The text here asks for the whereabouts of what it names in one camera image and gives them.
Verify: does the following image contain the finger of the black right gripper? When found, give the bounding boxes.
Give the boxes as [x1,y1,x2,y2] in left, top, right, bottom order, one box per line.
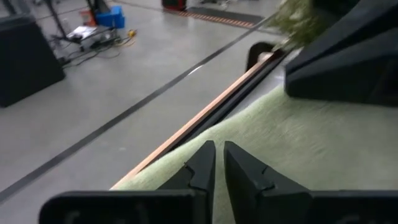
[284,29,398,107]
[285,0,398,74]

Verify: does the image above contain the green microfiber towel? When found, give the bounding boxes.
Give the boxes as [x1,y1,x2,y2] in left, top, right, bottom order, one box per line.
[113,83,398,224]

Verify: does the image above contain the tangled floor cables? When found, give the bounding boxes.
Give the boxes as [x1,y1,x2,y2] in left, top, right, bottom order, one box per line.
[57,28,139,68]

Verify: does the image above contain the black aluminium table frame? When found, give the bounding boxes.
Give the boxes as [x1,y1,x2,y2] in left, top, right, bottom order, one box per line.
[172,42,289,152]

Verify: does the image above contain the small green potted plant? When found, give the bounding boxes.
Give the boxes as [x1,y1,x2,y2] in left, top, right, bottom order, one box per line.
[269,0,327,49]

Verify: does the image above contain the large black box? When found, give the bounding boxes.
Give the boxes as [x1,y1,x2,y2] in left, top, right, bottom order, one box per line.
[0,14,67,108]

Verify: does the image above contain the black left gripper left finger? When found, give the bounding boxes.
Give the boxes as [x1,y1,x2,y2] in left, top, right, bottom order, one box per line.
[157,139,217,224]

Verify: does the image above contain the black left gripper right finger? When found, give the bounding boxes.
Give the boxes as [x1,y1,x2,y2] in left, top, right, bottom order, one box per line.
[223,140,312,224]

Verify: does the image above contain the black orange striped floor strip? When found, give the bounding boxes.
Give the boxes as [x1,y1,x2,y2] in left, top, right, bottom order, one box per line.
[164,6,265,30]

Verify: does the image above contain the blue plastic crate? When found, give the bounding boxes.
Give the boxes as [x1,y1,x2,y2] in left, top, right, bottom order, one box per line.
[95,5,126,29]

